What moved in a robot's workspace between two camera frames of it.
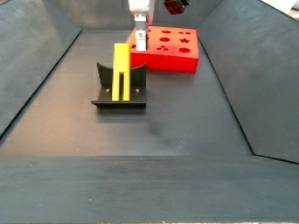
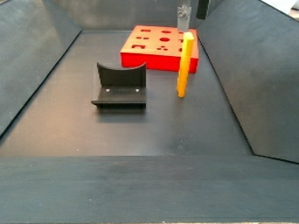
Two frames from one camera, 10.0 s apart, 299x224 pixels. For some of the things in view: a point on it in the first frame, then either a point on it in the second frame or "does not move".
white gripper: x=141 y=6 to x=183 y=17
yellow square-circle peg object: x=122 y=66 to x=186 y=63
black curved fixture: x=137 y=87 does not move
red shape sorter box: x=171 y=49 does not move
